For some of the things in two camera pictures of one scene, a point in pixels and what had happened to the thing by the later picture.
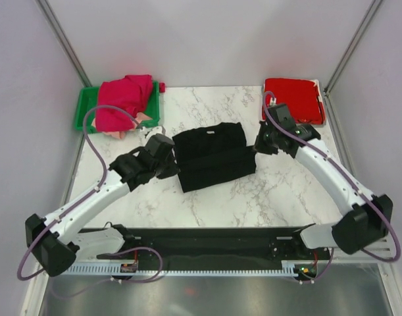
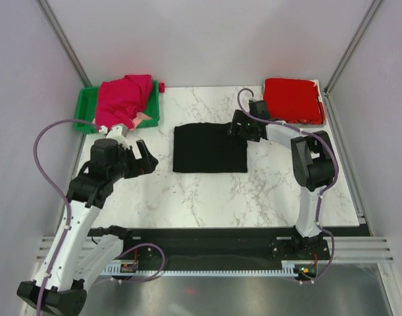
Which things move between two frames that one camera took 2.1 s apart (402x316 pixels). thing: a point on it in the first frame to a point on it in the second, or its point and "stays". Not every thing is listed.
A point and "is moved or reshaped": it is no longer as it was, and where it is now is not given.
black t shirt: (212, 154) is moved or reshaped
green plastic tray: (85, 99) stays
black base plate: (218, 247) stays
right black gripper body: (266, 140) to (247, 130)
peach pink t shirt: (120, 134) stays
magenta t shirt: (132, 93) stays
